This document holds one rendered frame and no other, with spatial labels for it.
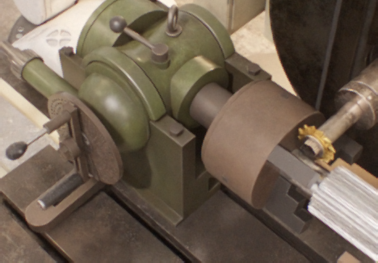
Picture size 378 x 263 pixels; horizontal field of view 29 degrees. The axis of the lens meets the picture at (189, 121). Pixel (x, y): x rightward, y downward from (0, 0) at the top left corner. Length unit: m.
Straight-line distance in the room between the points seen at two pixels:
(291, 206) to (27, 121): 0.90
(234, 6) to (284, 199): 0.46
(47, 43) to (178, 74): 1.44
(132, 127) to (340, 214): 0.37
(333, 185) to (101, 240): 0.46
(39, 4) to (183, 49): 1.60
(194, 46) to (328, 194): 0.35
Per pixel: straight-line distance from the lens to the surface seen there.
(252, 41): 3.13
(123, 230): 1.36
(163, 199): 1.37
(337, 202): 1.13
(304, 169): 1.09
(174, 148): 1.20
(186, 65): 1.24
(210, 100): 1.23
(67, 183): 1.31
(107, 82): 1.23
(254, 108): 1.14
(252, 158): 1.12
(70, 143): 1.24
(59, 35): 2.66
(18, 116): 1.92
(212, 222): 1.37
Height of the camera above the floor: 2.16
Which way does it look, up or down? 50 degrees down
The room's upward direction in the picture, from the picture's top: straight up
